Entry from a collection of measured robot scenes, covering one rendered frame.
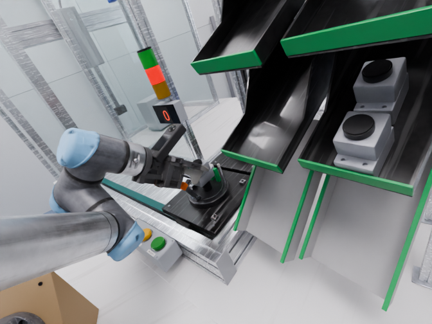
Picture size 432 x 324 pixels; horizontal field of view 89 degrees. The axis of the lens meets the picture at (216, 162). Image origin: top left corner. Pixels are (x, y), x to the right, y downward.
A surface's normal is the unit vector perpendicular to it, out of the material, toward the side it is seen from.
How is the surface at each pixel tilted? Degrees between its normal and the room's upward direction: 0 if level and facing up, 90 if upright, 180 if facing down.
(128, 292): 0
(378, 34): 115
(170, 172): 90
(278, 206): 45
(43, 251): 103
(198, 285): 0
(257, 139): 25
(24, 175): 90
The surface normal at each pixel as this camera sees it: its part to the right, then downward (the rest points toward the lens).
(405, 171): -0.58, -0.51
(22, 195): 0.36, 0.39
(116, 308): -0.30, -0.81
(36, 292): 0.00, -0.29
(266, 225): -0.72, -0.19
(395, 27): -0.52, 0.83
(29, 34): 0.74, 0.13
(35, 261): 0.97, 0.20
